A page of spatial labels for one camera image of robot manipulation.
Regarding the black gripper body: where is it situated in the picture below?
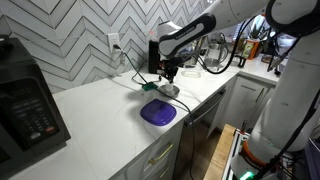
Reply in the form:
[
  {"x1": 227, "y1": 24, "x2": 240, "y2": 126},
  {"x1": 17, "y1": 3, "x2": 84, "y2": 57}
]
[{"x1": 162, "y1": 55, "x2": 185, "y2": 73}]

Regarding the silver metal cup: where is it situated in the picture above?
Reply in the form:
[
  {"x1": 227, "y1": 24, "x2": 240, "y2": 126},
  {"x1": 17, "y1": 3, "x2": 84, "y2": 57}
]
[{"x1": 158, "y1": 83, "x2": 181, "y2": 98}]

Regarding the clear square plastic container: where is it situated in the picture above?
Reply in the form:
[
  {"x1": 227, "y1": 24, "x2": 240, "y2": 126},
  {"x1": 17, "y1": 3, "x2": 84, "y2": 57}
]
[{"x1": 181, "y1": 69, "x2": 202, "y2": 79}]

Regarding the small green board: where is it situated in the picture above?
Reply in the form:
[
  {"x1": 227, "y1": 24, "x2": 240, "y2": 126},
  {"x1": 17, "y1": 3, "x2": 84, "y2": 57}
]
[{"x1": 142, "y1": 81, "x2": 158, "y2": 92}]

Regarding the black and steel coffee maker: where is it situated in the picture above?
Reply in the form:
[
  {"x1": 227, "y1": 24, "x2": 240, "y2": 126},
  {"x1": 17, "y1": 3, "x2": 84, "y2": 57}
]
[{"x1": 147, "y1": 39, "x2": 163, "y2": 75}]

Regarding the clear plastic bowl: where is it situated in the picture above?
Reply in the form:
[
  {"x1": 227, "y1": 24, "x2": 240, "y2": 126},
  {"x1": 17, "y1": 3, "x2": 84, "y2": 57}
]
[{"x1": 146, "y1": 29, "x2": 160, "y2": 42}]

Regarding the purple square plastic lid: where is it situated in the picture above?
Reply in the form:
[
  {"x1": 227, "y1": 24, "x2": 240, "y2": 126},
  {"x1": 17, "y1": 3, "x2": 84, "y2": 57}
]
[{"x1": 139, "y1": 98, "x2": 178, "y2": 127}]

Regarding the grey metal kettle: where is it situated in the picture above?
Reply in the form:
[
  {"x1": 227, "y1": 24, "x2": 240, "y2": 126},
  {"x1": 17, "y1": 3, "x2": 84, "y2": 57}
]
[{"x1": 203, "y1": 32, "x2": 230, "y2": 68}]

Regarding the amber bottle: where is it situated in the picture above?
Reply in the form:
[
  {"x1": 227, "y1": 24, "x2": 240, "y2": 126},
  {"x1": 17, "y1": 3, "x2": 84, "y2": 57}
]
[{"x1": 234, "y1": 33, "x2": 248, "y2": 51}]

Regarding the white corner base cabinet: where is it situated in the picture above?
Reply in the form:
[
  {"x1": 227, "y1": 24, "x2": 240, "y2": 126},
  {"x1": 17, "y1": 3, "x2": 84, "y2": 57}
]
[{"x1": 208, "y1": 74, "x2": 279, "y2": 134}]

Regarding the orange box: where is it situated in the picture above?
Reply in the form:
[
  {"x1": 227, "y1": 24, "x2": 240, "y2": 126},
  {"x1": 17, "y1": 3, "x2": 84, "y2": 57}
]
[{"x1": 240, "y1": 39, "x2": 262, "y2": 61}]

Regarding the green potted plant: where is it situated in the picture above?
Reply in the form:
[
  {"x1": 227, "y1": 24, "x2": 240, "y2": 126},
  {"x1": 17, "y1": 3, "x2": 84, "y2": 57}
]
[{"x1": 249, "y1": 14, "x2": 272, "y2": 41}]

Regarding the wooden board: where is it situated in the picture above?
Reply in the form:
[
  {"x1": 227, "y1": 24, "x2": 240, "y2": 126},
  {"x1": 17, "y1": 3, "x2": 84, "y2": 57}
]
[{"x1": 203, "y1": 123, "x2": 237, "y2": 180}]

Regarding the white drawer cabinet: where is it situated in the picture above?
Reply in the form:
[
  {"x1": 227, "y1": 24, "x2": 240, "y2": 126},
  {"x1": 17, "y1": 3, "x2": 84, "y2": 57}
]
[{"x1": 109, "y1": 116, "x2": 186, "y2": 180}]

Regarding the small brown dish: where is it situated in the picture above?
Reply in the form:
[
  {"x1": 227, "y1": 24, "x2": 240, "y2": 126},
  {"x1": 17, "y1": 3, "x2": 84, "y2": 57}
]
[{"x1": 261, "y1": 54, "x2": 275, "y2": 64}]

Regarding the black microwave oven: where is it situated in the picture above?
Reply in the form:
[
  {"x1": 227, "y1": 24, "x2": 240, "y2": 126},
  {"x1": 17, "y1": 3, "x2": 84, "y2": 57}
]
[{"x1": 0, "y1": 34, "x2": 72, "y2": 179}]

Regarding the black coffee maker cord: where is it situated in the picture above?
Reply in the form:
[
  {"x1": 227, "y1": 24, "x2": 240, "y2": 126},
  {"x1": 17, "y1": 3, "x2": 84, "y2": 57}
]
[{"x1": 130, "y1": 70, "x2": 149, "y2": 86}]

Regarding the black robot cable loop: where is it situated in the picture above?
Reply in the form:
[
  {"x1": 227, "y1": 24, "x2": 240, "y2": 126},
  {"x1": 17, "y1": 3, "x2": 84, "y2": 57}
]
[{"x1": 194, "y1": 14, "x2": 259, "y2": 75}]

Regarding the silver dishwasher handle bar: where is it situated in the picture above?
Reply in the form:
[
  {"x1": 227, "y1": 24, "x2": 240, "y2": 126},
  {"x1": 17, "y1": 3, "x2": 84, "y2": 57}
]
[{"x1": 184, "y1": 90, "x2": 227, "y2": 128}]

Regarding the black cable from outlet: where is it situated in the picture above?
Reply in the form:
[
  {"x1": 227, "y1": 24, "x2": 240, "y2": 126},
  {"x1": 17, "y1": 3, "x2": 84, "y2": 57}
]
[{"x1": 113, "y1": 44, "x2": 196, "y2": 180}]

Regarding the white wall outlet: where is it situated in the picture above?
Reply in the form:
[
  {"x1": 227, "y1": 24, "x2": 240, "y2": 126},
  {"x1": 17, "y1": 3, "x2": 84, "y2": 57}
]
[{"x1": 107, "y1": 32, "x2": 121, "y2": 54}]

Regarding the black handle stand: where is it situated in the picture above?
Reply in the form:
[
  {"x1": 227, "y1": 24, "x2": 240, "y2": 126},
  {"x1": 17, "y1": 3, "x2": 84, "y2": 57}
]
[{"x1": 232, "y1": 54, "x2": 248, "y2": 69}]

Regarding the long gold drawer handle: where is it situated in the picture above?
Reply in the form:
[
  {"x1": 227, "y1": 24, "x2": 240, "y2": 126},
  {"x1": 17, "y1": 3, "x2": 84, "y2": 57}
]
[{"x1": 148, "y1": 142, "x2": 175, "y2": 166}]

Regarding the dark cabinet door handle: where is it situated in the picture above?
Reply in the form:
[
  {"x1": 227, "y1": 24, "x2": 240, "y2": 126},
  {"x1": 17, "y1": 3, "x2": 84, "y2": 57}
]
[{"x1": 256, "y1": 87, "x2": 266, "y2": 104}]

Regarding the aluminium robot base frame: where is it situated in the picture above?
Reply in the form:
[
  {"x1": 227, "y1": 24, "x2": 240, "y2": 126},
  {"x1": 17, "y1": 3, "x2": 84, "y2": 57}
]
[{"x1": 221, "y1": 128, "x2": 251, "y2": 180}]

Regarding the short gold drawer handle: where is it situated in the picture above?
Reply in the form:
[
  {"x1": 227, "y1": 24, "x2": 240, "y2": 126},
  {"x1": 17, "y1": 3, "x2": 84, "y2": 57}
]
[{"x1": 159, "y1": 165, "x2": 171, "y2": 179}]

